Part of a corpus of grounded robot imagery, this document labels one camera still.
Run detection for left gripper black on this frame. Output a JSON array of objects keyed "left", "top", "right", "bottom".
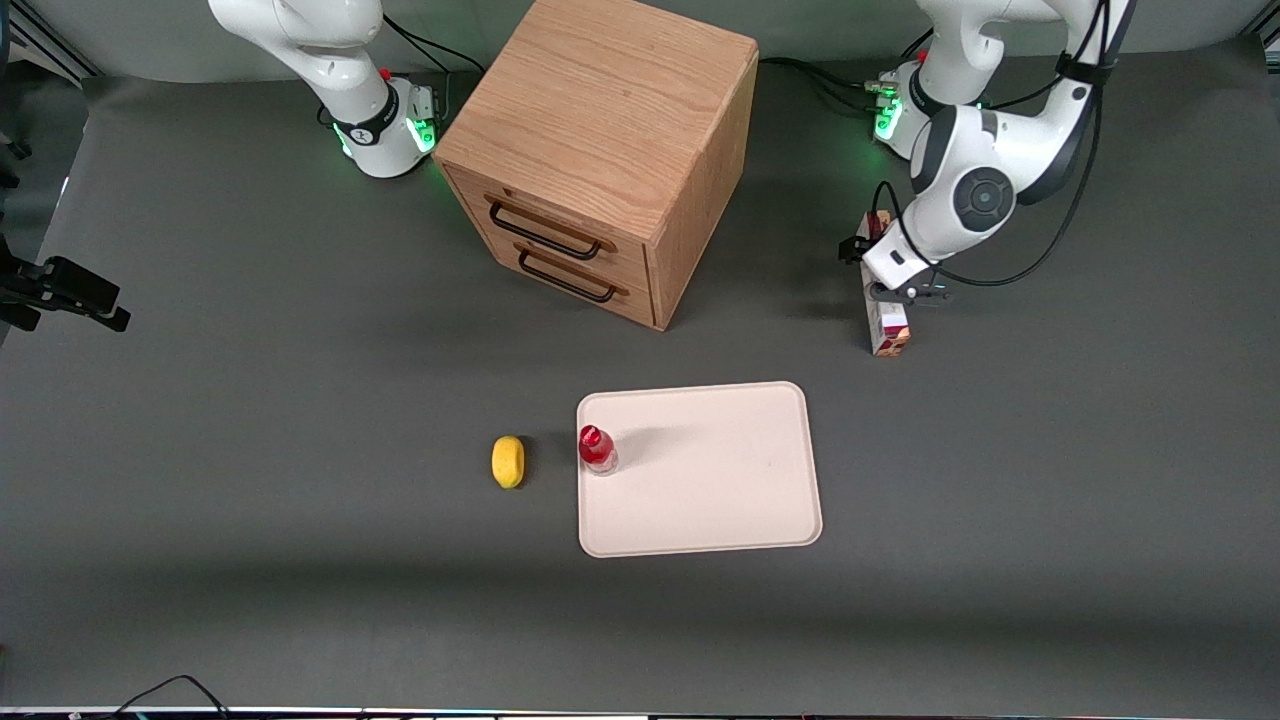
[{"left": 840, "top": 235, "right": 953, "bottom": 305}]

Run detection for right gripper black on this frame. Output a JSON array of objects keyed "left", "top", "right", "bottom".
[{"left": 0, "top": 235, "right": 131, "bottom": 332}]

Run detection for red tartan cookie box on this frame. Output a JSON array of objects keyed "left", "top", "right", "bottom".
[{"left": 858, "top": 210, "right": 913, "bottom": 358}]

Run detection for beige plastic tray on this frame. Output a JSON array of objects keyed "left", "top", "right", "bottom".
[{"left": 576, "top": 381, "right": 824, "bottom": 559}]

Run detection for wooden drawer front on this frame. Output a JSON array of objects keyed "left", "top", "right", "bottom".
[
  {"left": 445, "top": 165, "right": 653, "bottom": 288},
  {"left": 478, "top": 225, "right": 658, "bottom": 330}
]

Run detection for oak wooden drawer cabinet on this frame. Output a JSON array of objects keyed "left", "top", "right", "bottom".
[{"left": 432, "top": 0, "right": 761, "bottom": 333}]

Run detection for small red-capped bottle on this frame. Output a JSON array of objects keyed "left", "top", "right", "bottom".
[{"left": 578, "top": 424, "right": 619, "bottom": 477}]

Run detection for yellow lemon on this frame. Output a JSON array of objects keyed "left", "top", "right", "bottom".
[{"left": 491, "top": 435, "right": 526, "bottom": 490}]

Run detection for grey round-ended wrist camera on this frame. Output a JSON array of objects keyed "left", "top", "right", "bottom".
[{"left": 862, "top": 232, "right": 938, "bottom": 293}]

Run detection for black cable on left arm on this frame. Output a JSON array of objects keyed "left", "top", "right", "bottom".
[{"left": 872, "top": 0, "right": 1141, "bottom": 289}]

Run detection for black cable to left arm base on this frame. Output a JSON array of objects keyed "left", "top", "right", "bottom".
[
  {"left": 788, "top": 62, "right": 891, "bottom": 113},
  {"left": 758, "top": 57, "right": 886, "bottom": 93}
]

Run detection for dark metal frame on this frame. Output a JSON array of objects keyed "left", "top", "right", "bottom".
[{"left": 0, "top": 0, "right": 101, "bottom": 86}]

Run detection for black metal drawer handle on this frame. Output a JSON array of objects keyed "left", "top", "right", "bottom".
[
  {"left": 516, "top": 248, "right": 620, "bottom": 305},
  {"left": 486, "top": 195, "right": 607, "bottom": 263}
]

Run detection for thin black cable at table edge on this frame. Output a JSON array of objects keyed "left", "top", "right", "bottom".
[{"left": 118, "top": 675, "right": 231, "bottom": 719}]

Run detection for black cable at right arm base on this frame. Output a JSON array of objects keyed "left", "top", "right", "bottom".
[{"left": 383, "top": 14, "right": 486, "bottom": 121}]

